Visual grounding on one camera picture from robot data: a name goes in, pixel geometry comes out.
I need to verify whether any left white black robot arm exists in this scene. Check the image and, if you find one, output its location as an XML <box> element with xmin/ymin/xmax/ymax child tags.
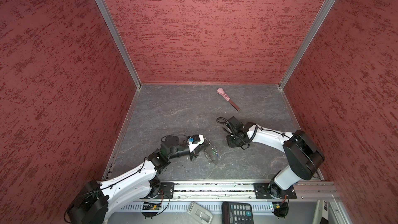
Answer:
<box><xmin>64</xmin><ymin>134</ymin><xmax>210</xmax><ymax>224</ymax></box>

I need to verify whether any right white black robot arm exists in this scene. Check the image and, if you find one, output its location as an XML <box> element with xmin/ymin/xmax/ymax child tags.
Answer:
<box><xmin>222</xmin><ymin>119</ymin><xmax>325</xmax><ymax>199</ymax></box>

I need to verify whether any grey plastic device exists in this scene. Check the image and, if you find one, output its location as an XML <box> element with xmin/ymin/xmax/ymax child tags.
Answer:
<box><xmin>187</xmin><ymin>202</ymin><xmax>214</xmax><ymax>224</ymax></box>

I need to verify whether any black calculator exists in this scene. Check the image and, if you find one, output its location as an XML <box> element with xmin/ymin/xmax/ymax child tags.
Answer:
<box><xmin>222</xmin><ymin>202</ymin><xmax>254</xmax><ymax>224</ymax></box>

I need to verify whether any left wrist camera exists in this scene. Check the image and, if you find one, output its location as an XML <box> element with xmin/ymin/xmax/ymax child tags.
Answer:
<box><xmin>188</xmin><ymin>134</ymin><xmax>205</xmax><ymax>152</ymax></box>

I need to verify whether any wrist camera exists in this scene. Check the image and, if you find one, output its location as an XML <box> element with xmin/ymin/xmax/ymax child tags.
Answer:
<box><xmin>188</xmin><ymin>134</ymin><xmax>205</xmax><ymax>152</ymax></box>
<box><xmin>226</xmin><ymin>117</ymin><xmax>245</xmax><ymax>135</ymax></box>

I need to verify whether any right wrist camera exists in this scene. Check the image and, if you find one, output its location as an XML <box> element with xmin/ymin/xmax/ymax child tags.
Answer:
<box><xmin>226</xmin><ymin>117</ymin><xmax>245</xmax><ymax>135</ymax></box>

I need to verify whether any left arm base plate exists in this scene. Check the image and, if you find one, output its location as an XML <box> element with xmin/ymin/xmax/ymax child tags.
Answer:
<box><xmin>146</xmin><ymin>182</ymin><xmax>175</xmax><ymax>200</ymax></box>

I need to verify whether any pink handled knife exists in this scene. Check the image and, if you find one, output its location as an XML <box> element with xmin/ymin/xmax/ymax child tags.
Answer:
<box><xmin>217</xmin><ymin>88</ymin><xmax>240</xmax><ymax>112</ymax></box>

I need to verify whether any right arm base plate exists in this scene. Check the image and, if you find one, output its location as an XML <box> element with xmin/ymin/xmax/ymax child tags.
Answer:
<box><xmin>253</xmin><ymin>183</ymin><xmax>297</xmax><ymax>200</ymax></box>

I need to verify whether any aluminium front rail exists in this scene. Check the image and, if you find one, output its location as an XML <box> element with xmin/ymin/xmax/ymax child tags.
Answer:
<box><xmin>88</xmin><ymin>179</ymin><xmax>340</xmax><ymax>202</ymax></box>

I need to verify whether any right aluminium corner post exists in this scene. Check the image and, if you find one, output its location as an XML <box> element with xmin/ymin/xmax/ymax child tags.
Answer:
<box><xmin>279</xmin><ymin>0</ymin><xmax>336</xmax><ymax>91</ymax></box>

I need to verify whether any aluminium corner post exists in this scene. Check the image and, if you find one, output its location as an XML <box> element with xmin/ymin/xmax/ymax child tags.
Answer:
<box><xmin>95</xmin><ymin>0</ymin><xmax>142</xmax><ymax>90</ymax></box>
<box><xmin>279</xmin><ymin>0</ymin><xmax>336</xmax><ymax>91</ymax></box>

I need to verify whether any left aluminium corner post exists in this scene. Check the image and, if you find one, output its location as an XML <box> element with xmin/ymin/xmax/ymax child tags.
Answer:
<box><xmin>95</xmin><ymin>0</ymin><xmax>142</xmax><ymax>90</ymax></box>

